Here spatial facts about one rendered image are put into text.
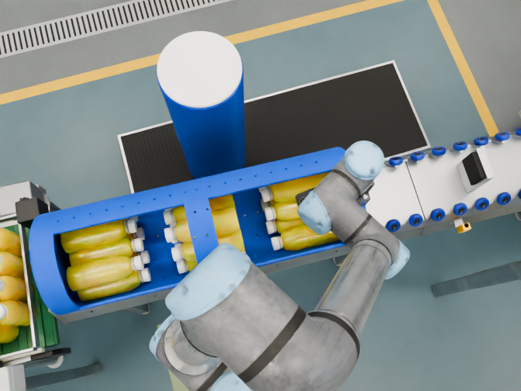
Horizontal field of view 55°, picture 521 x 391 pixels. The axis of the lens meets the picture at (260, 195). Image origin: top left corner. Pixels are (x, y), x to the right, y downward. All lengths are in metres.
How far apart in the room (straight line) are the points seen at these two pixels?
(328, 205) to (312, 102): 1.73
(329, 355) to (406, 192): 1.13
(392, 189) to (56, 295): 1.06
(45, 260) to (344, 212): 0.78
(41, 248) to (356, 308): 0.88
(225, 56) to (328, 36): 1.39
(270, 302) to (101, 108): 2.36
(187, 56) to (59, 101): 1.37
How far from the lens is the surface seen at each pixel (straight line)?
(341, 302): 0.74
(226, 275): 0.61
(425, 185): 1.74
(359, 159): 0.96
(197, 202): 1.32
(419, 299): 2.64
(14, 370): 1.57
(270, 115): 2.59
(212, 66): 1.69
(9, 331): 1.68
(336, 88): 2.69
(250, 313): 0.60
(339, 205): 0.95
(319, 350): 0.63
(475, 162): 1.66
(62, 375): 2.13
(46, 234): 1.40
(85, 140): 2.83
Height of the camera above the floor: 2.50
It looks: 74 degrees down
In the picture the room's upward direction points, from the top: 5 degrees clockwise
